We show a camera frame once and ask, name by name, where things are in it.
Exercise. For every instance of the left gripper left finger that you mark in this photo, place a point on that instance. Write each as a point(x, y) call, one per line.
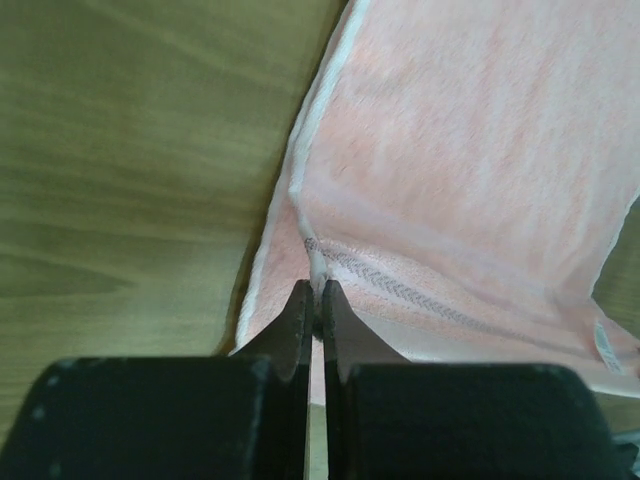
point(242, 416)

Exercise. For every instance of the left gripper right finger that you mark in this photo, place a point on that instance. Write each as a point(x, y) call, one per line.
point(389, 418)

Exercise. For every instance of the pink towel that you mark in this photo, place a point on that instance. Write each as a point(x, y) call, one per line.
point(464, 169)

